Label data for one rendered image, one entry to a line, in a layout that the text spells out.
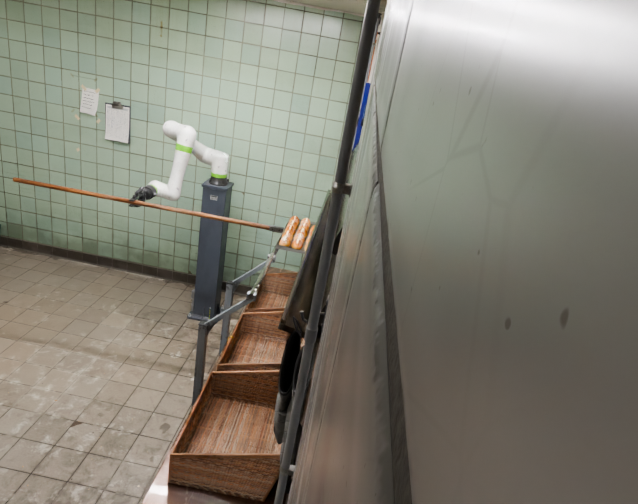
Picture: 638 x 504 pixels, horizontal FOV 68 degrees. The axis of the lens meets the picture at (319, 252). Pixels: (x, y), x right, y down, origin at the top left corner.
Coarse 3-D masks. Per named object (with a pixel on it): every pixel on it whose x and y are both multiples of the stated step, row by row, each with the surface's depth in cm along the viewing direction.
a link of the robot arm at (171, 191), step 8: (176, 152) 331; (184, 152) 330; (176, 160) 332; (184, 160) 332; (176, 168) 333; (184, 168) 335; (176, 176) 334; (168, 184) 336; (176, 184) 335; (168, 192) 335; (176, 192) 336
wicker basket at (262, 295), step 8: (272, 280) 348; (280, 280) 348; (288, 280) 347; (264, 288) 352; (272, 288) 351; (280, 288) 351; (264, 296) 346; (272, 296) 349; (280, 296) 350; (288, 296) 352; (248, 304) 304; (256, 304) 334; (264, 304) 336; (272, 304) 338; (248, 328) 303; (272, 328) 301
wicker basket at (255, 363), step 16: (240, 320) 287; (256, 320) 294; (272, 320) 293; (240, 336) 295; (256, 336) 297; (272, 336) 297; (288, 336) 296; (224, 352) 253; (256, 352) 282; (272, 352) 285; (224, 368) 244; (240, 368) 266; (256, 368) 242; (272, 368) 241
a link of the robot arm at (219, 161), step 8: (208, 152) 367; (216, 152) 365; (224, 152) 369; (208, 160) 367; (216, 160) 363; (224, 160) 364; (216, 168) 365; (224, 168) 367; (216, 176) 368; (224, 176) 370
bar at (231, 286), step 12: (276, 252) 278; (264, 264) 273; (240, 276) 279; (264, 276) 247; (228, 288) 280; (252, 288) 231; (228, 300) 283; (252, 300) 227; (228, 312) 231; (204, 324) 235; (228, 324) 289; (204, 336) 237; (228, 336) 297; (204, 348) 240; (204, 360) 245
